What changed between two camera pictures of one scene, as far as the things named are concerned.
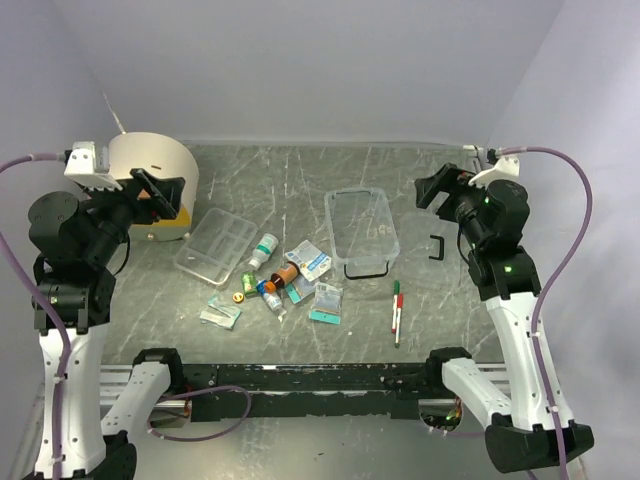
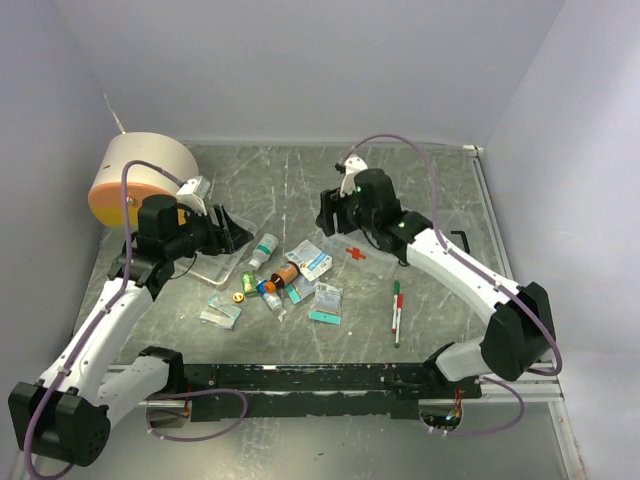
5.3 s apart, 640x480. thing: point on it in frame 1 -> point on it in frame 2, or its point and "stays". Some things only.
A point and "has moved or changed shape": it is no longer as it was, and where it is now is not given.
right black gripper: [448, 179] -> [330, 203]
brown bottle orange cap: [279, 279] stays
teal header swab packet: [326, 303] stays
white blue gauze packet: [312, 262] stays
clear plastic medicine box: [362, 232] has moved or changed shape
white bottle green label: [263, 250] stays
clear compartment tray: [216, 246] stays
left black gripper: [164, 198] -> [224, 238]
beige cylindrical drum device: [163, 156] stays
